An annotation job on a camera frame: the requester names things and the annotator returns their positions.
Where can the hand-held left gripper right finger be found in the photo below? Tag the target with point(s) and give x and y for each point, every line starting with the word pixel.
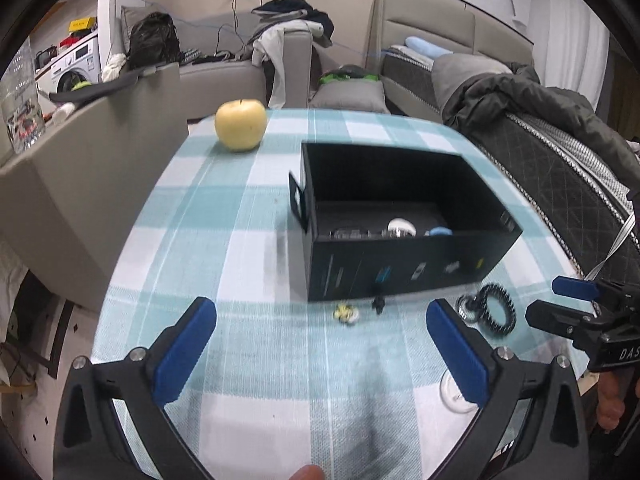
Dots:
pixel 460 355

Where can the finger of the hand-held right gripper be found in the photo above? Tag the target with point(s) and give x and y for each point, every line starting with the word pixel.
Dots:
pixel 575 287
pixel 555 321

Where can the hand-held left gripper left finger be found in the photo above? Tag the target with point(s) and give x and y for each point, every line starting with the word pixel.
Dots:
pixel 186 350

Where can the small black knob trinket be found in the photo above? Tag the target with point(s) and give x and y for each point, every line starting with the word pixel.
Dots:
pixel 378 304

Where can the black cardboard box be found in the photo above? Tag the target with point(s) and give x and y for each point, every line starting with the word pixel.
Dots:
pixel 400 270

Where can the small yellow flower trinket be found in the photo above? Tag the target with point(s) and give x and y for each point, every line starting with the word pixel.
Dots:
pixel 346 314

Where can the person's right hand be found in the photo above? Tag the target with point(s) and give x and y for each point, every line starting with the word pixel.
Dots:
pixel 610 402

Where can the person's left hand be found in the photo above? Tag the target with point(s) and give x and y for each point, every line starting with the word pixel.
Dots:
pixel 307 473

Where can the grey flat ribbon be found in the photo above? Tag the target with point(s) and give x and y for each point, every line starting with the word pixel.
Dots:
pixel 616 244

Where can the blue white checked tablecloth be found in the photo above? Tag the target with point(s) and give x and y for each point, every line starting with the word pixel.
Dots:
pixel 300 400

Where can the grey upholstered bed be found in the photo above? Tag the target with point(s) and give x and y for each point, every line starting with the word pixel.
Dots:
pixel 550 160

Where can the white shell-shaped trinket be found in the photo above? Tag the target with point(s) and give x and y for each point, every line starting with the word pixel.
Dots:
pixel 400 225

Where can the dark grey jacket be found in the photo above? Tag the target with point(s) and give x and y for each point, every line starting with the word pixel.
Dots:
pixel 540 105

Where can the grey sofa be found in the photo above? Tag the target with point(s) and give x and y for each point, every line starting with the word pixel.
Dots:
pixel 90 170

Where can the yellow apple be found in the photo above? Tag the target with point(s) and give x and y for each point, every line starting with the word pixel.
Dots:
pixel 241 124

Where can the white curtain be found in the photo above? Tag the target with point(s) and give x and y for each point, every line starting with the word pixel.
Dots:
pixel 612 50

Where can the grey pillow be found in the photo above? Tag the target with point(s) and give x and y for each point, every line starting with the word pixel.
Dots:
pixel 465 72

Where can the black mat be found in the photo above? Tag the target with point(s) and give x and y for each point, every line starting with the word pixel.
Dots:
pixel 105 87

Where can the grey cushion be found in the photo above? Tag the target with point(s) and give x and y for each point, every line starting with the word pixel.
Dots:
pixel 350 96

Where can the light blue pillow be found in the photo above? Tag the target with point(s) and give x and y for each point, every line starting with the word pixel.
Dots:
pixel 425 47

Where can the white cloth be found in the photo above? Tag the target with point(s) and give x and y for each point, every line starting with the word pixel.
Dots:
pixel 114 67

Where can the striped dark cloth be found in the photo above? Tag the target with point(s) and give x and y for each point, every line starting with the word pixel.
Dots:
pixel 190 55

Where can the clear plastic bag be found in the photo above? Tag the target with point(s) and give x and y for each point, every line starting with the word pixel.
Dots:
pixel 20 105

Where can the green black bag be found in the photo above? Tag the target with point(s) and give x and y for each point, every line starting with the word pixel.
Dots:
pixel 350 76

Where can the white washing machine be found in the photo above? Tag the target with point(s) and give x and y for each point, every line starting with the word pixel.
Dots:
pixel 75 62

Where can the black backpack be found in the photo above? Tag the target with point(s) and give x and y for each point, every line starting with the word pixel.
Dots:
pixel 152 40

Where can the pile of clothes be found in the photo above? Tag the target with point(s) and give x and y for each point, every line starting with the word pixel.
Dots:
pixel 290 25

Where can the yellow box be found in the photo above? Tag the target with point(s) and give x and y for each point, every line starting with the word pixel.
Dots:
pixel 81 23

